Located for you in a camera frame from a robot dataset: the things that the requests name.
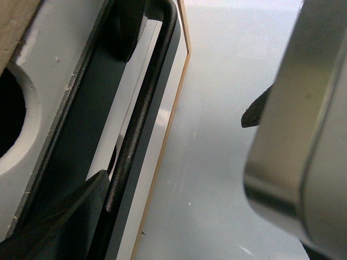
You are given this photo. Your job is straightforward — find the silver metal gripper housing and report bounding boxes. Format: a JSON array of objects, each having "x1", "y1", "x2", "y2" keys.
[{"x1": 243, "y1": 1, "x2": 346, "y2": 259}]

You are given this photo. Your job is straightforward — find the black metal drawer handle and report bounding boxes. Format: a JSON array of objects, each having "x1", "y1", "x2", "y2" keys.
[{"x1": 5, "y1": 0, "x2": 179, "y2": 260}]

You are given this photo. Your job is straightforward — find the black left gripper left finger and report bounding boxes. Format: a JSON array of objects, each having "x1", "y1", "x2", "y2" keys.
[{"x1": 1, "y1": 170, "x2": 109, "y2": 259}]

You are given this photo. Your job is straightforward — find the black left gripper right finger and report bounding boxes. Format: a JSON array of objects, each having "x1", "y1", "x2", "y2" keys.
[{"x1": 105, "y1": 0, "x2": 146, "y2": 63}]

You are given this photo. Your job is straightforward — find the white front wooden drawer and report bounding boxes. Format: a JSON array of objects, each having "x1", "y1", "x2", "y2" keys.
[{"x1": 0, "y1": 0, "x2": 192, "y2": 260}]

